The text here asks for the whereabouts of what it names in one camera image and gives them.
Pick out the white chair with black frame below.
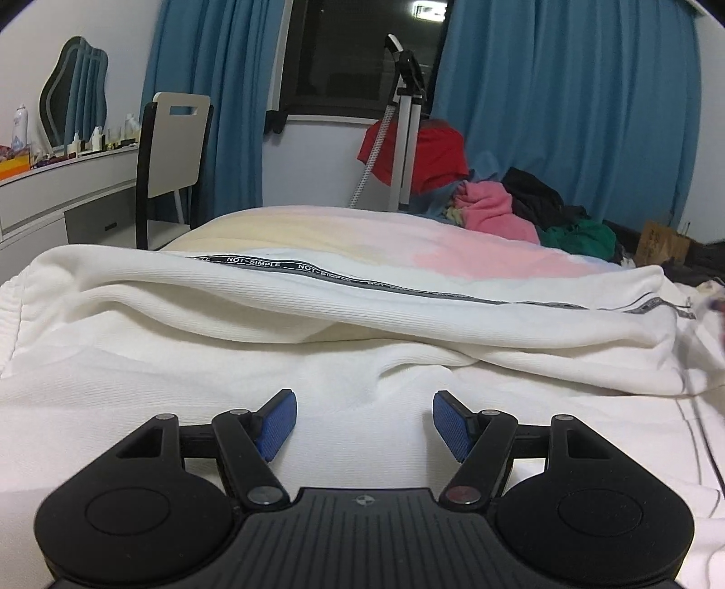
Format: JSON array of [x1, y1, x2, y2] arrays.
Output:
[[136, 92, 214, 251]]

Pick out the white dressing table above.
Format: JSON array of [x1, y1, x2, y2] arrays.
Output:
[[0, 144, 196, 258]]

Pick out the black garment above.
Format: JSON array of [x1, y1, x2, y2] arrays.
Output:
[[501, 167, 590, 233]]

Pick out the pink garment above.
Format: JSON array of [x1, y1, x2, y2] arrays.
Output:
[[452, 180, 540, 244]]

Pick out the cardboard box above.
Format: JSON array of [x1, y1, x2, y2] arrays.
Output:
[[634, 221, 692, 266]]

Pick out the green garment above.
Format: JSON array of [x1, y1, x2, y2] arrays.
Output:
[[541, 220, 617, 262]]

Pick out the blue curtain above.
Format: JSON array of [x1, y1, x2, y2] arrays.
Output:
[[139, 0, 291, 221], [429, 0, 703, 227]]

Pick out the white pants with black stripe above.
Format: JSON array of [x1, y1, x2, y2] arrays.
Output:
[[0, 243, 725, 589]]

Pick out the pastel bed sheet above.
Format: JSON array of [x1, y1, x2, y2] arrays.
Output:
[[161, 205, 641, 280]]

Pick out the red garment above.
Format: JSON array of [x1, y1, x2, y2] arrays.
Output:
[[357, 118, 471, 194]]

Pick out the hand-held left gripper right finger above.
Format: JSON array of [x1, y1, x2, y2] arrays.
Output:
[[432, 390, 606, 506]]

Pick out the orange box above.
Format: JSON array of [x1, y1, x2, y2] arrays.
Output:
[[0, 146, 30, 181]]

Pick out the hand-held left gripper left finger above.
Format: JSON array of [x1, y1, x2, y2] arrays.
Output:
[[114, 388, 298, 507]]

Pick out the row of small bottles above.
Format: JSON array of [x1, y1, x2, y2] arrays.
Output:
[[28, 113, 142, 168]]

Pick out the wavy frame mirror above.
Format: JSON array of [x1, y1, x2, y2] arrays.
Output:
[[37, 36, 110, 155]]

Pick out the dark window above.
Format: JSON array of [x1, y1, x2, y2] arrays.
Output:
[[272, 0, 454, 122]]

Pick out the garment steamer stand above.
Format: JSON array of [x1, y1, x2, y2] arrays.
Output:
[[347, 34, 427, 213]]

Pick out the white spray can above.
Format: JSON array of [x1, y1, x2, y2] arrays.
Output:
[[11, 104, 29, 153]]

